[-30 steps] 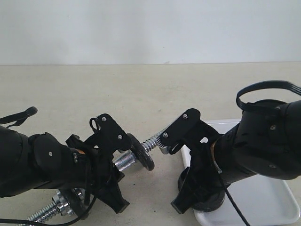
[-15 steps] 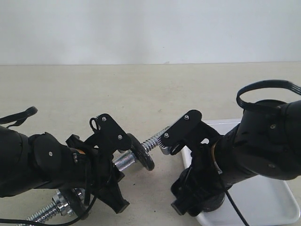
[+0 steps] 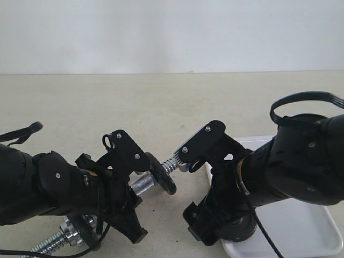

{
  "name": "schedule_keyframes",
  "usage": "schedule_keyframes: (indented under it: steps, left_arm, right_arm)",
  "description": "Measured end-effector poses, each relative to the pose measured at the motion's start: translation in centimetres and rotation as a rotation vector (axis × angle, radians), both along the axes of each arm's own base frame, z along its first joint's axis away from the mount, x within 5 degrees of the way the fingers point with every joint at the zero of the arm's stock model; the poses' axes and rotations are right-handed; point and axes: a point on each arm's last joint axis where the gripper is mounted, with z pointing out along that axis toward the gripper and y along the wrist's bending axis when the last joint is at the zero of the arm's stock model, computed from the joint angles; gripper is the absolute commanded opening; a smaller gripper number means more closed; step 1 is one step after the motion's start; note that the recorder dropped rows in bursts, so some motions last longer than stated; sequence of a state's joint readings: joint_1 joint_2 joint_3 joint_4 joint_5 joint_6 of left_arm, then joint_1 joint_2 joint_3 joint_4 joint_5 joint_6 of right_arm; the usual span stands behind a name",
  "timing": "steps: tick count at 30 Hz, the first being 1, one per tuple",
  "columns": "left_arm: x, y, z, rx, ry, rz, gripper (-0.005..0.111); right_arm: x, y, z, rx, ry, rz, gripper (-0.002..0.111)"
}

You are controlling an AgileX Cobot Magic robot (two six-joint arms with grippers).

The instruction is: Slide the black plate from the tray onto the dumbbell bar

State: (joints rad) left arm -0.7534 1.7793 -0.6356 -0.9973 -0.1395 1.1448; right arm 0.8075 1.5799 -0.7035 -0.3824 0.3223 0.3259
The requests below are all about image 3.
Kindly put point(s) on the black far-end weight plate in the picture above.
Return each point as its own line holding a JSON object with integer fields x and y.
{"x": 161, "y": 173}

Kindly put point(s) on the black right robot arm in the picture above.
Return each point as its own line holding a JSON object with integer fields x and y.
{"x": 299, "y": 164}

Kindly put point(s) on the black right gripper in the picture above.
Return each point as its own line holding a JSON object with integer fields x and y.
{"x": 222, "y": 204}

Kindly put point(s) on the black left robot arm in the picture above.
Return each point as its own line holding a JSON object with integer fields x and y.
{"x": 47, "y": 185}

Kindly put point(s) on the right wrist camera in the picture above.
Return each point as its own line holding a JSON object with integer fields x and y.
{"x": 212, "y": 145}

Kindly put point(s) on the chrome star collar nut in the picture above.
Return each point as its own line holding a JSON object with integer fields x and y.
{"x": 67, "y": 231}

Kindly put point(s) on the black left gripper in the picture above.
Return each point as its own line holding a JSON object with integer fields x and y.
{"x": 116, "y": 199}

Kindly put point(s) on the white rectangular tray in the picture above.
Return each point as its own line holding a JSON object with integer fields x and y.
{"x": 297, "y": 229}

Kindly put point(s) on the chrome dumbbell bar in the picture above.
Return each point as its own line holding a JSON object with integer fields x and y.
{"x": 58, "y": 240}

